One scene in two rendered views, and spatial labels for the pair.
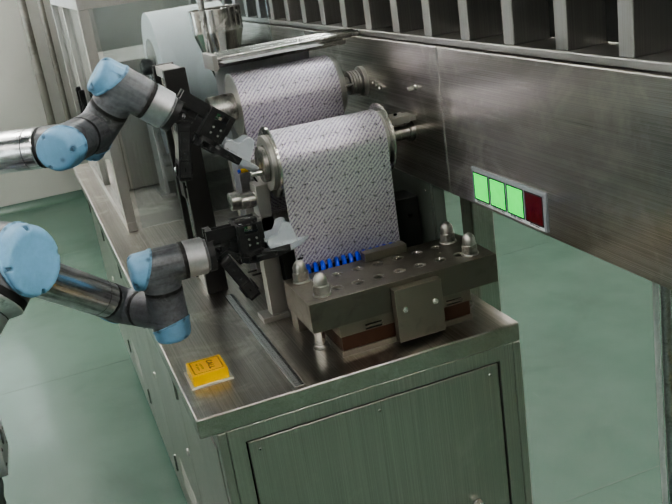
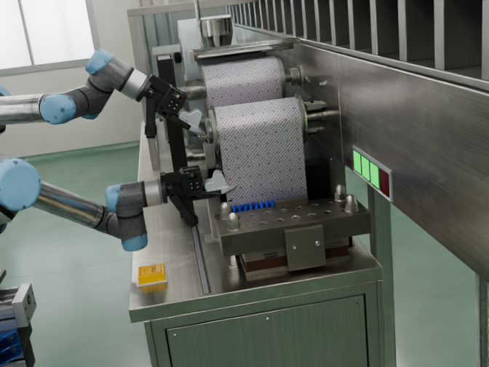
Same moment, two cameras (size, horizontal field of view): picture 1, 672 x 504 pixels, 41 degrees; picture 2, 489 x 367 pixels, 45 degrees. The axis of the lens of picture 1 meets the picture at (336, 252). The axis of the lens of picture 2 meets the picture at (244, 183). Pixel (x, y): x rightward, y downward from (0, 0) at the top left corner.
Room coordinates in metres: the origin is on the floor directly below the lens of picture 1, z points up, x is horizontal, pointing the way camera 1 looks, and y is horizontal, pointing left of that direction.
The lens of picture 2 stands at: (0.16, -0.29, 1.61)
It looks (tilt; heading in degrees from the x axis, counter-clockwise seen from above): 18 degrees down; 11
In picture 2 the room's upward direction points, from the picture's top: 7 degrees counter-clockwise
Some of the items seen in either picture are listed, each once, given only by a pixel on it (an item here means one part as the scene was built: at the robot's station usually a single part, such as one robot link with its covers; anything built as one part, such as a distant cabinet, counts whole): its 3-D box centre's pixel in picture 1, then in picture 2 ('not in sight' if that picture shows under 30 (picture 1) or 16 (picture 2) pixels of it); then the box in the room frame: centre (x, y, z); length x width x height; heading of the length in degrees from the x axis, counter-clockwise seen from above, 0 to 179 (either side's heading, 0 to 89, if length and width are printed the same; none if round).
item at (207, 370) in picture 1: (207, 370); (151, 273); (1.57, 0.28, 0.91); 0.07 x 0.07 x 0.02; 18
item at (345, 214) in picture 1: (344, 219); (265, 175); (1.77, -0.03, 1.11); 0.23 x 0.01 x 0.18; 108
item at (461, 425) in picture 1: (244, 347); (225, 255); (2.70, 0.35, 0.43); 2.52 x 0.64 x 0.86; 18
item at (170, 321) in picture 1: (162, 312); (129, 229); (1.66, 0.36, 1.01); 0.11 x 0.08 x 0.11; 54
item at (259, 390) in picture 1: (214, 221); (211, 166); (2.70, 0.36, 0.88); 2.52 x 0.66 x 0.04; 18
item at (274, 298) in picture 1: (261, 252); (207, 193); (1.81, 0.16, 1.05); 0.06 x 0.05 x 0.31; 108
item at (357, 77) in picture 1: (349, 83); (291, 76); (2.12, -0.09, 1.33); 0.07 x 0.07 x 0.07; 18
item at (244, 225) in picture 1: (235, 243); (183, 186); (1.70, 0.20, 1.12); 0.12 x 0.08 x 0.09; 108
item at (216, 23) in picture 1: (215, 19); (214, 26); (2.51, 0.23, 1.50); 0.14 x 0.14 x 0.06
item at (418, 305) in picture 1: (419, 309); (305, 247); (1.59, -0.14, 0.96); 0.10 x 0.03 x 0.11; 108
